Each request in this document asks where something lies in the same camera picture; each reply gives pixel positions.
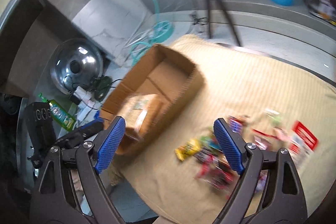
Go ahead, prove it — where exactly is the black patterned candy wrapper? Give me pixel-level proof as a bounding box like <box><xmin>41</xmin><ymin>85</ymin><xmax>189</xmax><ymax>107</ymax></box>
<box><xmin>194</xmin><ymin>147</ymin><xmax>218</xmax><ymax>164</ymax></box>

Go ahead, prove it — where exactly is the teal hose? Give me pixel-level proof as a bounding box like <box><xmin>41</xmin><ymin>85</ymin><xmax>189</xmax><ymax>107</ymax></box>
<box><xmin>106</xmin><ymin>0</ymin><xmax>174</xmax><ymax>67</ymax></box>

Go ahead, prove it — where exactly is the bread loaf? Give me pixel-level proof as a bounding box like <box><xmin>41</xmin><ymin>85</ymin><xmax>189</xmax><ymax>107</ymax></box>
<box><xmin>117</xmin><ymin>93</ymin><xmax>163</xmax><ymax>141</ymax></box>

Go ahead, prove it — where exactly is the small green candy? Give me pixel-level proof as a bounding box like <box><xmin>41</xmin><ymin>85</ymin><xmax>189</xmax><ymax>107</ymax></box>
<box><xmin>264</xmin><ymin>108</ymin><xmax>282</xmax><ymax>127</ymax></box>

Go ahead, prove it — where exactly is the red white jerky bag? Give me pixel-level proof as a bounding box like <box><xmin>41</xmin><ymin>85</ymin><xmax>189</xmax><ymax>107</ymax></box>
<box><xmin>288</xmin><ymin>121</ymin><xmax>319</xmax><ymax>170</ymax></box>

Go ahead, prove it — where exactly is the striped yellow cloth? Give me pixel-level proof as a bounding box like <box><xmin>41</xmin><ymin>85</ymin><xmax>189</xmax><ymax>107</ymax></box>
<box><xmin>119</xmin><ymin>35</ymin><xmax>335</xmax><ymax>223</ymax></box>

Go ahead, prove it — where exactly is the green dish soap bottle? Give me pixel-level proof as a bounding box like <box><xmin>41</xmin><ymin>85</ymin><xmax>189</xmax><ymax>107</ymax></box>
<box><xmin>39</xmin><ymin>93</ymin><xmax>76</xmax><ymax>132</ymax></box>

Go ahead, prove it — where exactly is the red date snack pack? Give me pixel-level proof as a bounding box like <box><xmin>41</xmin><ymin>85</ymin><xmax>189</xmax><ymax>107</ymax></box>
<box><xmin>195</xmin><ymin>158</ymin><xmax>236</xmax><ymax>196</ymax></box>

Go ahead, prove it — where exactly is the green quail egg pack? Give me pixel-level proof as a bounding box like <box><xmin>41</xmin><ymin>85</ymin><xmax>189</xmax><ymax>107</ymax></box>
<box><xmin>199</xmin><ymin>128</ymin><xmax>223</xmax><ymax>153</ymax></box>

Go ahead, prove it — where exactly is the yellow candy wrapper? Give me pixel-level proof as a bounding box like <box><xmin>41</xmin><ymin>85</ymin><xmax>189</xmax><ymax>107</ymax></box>
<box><xmin>174</xmin><ymin>139</ymin><xmax>202</xmax><ymax>161</ymax></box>

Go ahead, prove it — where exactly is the Snickers bar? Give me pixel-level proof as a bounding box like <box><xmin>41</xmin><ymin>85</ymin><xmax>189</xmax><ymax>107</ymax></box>
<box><xmin>228</xmin><ymin>115</ymin><xmax>250</xmax><ymax>135</ymax></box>

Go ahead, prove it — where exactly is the brown cardboard box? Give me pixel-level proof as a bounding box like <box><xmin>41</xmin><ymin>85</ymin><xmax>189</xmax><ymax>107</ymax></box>
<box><xmin>100</xmin><ymin>44</ymin><xmax>204</xmax><ymax>156</ymax></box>

